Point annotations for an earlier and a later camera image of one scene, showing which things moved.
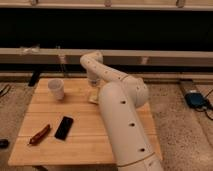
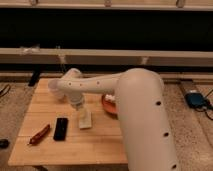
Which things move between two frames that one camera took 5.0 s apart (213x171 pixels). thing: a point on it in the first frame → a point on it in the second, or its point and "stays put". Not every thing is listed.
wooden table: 88,143 stays put
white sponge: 93,95 → 85,118
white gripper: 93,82 → 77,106
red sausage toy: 40,135 stays put
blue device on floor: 196,100 stays put
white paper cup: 56,87 stays put
